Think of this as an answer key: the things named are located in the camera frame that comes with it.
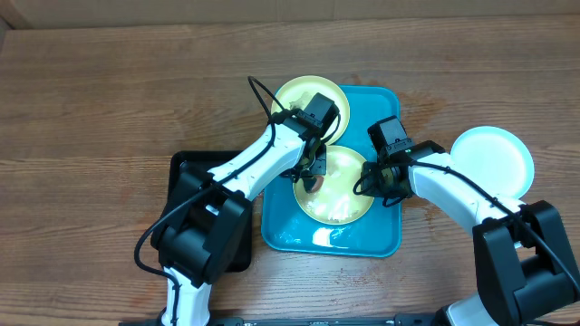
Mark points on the black plastic tray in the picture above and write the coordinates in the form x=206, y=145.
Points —
x=205, y=160

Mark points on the yellow-green plate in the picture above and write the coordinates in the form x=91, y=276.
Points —
x=298, y=92
x=334, y=203

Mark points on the green orange scrub sponge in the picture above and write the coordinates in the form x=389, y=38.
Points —
x=312, y=184

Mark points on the light blue plate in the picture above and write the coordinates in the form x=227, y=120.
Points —
x=495, y=159

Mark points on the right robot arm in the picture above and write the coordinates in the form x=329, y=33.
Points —
x=525, y=265

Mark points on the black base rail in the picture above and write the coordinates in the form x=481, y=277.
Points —
x=401, y=319

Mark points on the teal plastic tray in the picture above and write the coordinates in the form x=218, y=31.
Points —
x=286, y=227

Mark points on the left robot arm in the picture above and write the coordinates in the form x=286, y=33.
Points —
x=203, y=224

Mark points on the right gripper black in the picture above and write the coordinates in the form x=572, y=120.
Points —
x=372, y=187

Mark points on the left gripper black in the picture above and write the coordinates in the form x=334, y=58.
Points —
x=318, y=167

